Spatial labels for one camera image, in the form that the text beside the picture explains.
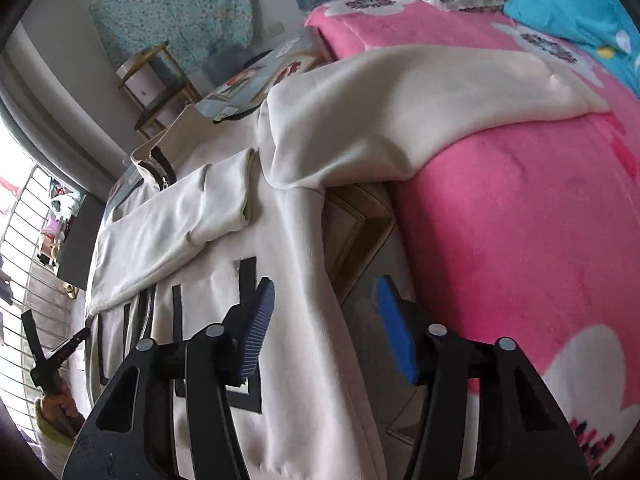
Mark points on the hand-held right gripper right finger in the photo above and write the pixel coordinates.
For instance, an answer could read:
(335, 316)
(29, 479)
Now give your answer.
(397, 332)

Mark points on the cream zip jacket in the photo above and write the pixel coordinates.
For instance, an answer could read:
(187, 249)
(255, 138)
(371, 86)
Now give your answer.
(300, 240)

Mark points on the teal floral hanging cloth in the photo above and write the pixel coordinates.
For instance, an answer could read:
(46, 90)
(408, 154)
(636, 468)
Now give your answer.
(175, 10)

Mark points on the patterned tablecloth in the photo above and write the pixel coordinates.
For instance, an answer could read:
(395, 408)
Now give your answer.
(250, 85)

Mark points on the beige slipper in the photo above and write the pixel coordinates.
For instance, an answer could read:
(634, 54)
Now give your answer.
(71, 291)

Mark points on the white box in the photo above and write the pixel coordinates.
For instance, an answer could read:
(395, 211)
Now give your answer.
(145, 85)

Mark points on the wooden chair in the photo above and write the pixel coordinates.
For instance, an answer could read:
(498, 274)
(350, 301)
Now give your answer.
(152, 110)

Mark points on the pile of windowsill clutter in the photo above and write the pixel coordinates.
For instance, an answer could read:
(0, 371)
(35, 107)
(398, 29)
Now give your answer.
(57, 220)

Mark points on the person's left hand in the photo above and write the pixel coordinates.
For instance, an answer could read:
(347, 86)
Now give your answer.
(62, 410)

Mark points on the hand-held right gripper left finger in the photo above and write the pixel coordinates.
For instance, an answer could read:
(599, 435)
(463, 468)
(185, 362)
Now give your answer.
(257, 330)

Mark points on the blue cartoon pillow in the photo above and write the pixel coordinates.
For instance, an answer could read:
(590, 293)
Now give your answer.
(565, 10)

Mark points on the pink floral blanket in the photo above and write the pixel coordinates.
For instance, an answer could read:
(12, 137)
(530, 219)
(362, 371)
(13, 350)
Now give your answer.
(500, 210)

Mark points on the wall socket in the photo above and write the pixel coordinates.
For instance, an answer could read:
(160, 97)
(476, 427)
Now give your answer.
(275, 28)

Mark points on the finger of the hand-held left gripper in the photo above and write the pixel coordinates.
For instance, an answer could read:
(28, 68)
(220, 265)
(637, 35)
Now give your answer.
(31, 332)
(70, 344)

